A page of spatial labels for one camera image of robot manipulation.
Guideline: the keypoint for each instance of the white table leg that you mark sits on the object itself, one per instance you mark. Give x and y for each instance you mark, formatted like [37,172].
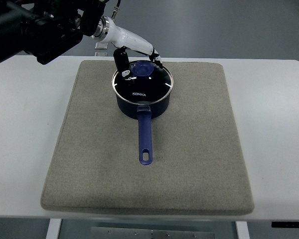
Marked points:
[242,230]
[53,229]

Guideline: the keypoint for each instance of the beige fabric mat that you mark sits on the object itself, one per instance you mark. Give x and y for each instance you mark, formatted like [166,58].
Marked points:
[187,161]

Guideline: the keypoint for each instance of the floor socket plate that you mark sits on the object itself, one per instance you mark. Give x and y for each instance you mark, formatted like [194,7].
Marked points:
[101,54]
[101,46]

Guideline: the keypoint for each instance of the left white table leg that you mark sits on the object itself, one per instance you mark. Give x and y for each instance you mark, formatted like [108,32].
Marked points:
[53,229]

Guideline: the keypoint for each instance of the black table control panel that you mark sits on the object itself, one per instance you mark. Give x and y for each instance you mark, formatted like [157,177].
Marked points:
[288,225]

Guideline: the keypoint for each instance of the right white table leg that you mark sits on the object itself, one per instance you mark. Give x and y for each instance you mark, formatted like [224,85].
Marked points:
[242,230]

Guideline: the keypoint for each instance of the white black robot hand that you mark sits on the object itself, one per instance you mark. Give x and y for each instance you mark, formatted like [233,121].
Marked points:
[108,32]

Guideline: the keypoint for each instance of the glass pot lid blue knob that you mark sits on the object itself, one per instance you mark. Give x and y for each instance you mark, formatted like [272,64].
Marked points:
[148,83]

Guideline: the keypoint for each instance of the lower floor socket plate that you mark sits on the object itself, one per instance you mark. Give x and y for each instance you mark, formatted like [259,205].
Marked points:
[101,54]

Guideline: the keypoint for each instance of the dark pot blue handle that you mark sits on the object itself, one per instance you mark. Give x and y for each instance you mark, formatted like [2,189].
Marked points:
[144,113]

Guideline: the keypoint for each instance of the upper floor socket plate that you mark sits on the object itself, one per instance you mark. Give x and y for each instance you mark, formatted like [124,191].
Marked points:
[101,46]

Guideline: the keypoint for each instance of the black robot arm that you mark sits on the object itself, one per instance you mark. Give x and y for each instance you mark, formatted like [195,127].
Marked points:
[46,28]

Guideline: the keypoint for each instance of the metal base plate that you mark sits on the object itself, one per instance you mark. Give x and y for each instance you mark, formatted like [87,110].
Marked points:
[125,233]

